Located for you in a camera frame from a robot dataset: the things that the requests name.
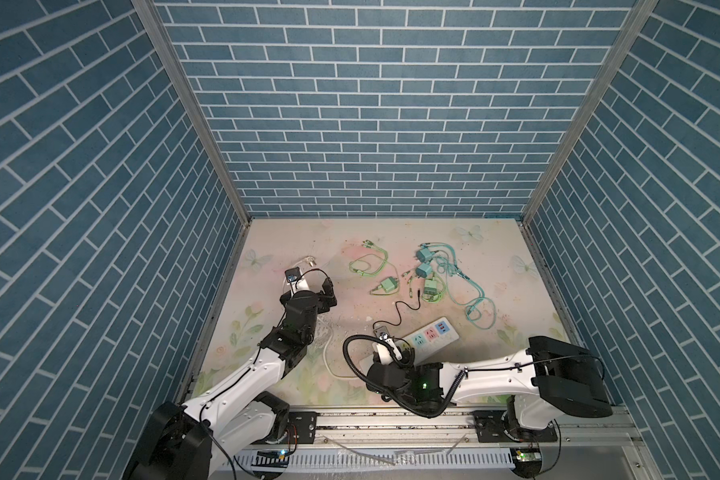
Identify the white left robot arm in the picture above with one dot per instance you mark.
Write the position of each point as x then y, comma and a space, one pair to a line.
240, 390

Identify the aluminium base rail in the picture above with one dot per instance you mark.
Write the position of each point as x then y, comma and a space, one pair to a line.
386, 443

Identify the white power strip cord plug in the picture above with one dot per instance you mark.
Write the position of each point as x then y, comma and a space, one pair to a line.
324, 331

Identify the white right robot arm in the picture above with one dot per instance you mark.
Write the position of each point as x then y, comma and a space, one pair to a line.
544, 381

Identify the white power strip colourful sockets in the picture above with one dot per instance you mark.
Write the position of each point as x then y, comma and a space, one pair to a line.
426, 341

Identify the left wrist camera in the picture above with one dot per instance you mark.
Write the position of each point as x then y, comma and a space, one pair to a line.
294, 280

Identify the light green charger with prongs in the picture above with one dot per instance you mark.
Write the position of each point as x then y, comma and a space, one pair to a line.
387, 286

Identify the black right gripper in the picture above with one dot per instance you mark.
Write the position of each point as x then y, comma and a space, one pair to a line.
404, 362

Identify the teal charger adapter upper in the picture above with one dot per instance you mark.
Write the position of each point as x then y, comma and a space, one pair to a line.
425, 255

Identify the light green charger adapter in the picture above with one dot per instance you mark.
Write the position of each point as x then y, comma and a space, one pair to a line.
431, 291

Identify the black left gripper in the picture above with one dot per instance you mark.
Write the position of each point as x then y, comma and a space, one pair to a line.
324, 305

